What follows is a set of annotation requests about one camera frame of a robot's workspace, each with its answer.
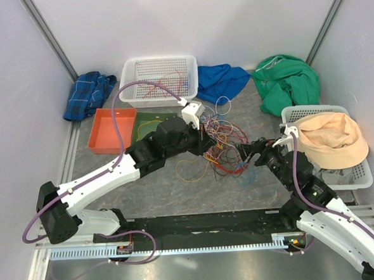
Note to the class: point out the grey cloth in basket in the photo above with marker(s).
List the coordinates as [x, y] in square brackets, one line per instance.
[334, 177]

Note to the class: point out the blue plaid cloth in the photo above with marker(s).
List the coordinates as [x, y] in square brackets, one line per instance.
[89, 92]

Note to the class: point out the orange plastic tray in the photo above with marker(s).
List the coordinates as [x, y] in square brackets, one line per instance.
[103, 138]

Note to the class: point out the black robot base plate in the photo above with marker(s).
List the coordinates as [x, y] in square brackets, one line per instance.
[180, 232]

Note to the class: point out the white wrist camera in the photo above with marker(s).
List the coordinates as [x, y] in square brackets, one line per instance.
[192, 112]
[288, 132]

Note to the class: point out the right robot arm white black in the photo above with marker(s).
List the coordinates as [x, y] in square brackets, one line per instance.
[314, 207]

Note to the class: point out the green garment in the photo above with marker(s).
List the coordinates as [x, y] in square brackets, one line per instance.
[283, 80]

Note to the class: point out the white perforated basket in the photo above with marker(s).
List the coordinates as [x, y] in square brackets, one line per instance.
[362, 174]
[177, 73]

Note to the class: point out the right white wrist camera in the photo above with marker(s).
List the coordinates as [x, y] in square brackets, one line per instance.
[288, 132]

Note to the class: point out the white perforated basket rear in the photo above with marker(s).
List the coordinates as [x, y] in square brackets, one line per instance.
[177, 73]

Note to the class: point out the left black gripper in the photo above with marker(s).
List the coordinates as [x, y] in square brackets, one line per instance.
[203, 141]

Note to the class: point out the green plastic tray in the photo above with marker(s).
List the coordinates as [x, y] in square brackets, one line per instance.
[147, 122]

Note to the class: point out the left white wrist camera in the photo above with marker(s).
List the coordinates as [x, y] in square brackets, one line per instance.
[192, 112]

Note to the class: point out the peach bucket hat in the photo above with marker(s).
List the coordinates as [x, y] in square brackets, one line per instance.
[331, 140]

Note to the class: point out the bright blue cloth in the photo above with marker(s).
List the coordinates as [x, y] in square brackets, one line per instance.
[221, 83]

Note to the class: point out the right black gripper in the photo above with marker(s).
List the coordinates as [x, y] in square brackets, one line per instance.
[260, 145]

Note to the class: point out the white perforated basket right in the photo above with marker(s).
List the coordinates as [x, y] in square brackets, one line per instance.
[362, 174]

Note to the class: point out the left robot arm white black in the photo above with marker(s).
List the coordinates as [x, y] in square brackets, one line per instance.
[62, 209]

